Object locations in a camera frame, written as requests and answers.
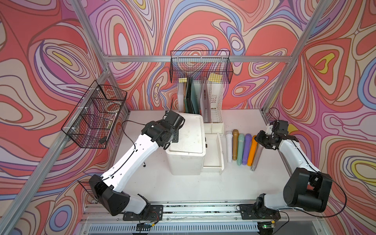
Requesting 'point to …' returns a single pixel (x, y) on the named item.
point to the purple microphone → (246, 146)
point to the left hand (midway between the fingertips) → (172, 135)
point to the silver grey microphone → (258, 152)
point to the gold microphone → (235, 143)
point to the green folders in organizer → (192, 100)
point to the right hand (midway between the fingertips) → (256, 141)
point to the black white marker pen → (144, 165)
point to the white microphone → (229, 136)
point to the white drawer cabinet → (186, 157)
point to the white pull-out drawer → (213, 156)
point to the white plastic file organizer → (212, 98)
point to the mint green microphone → (241, 145)
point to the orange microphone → (252, 150)
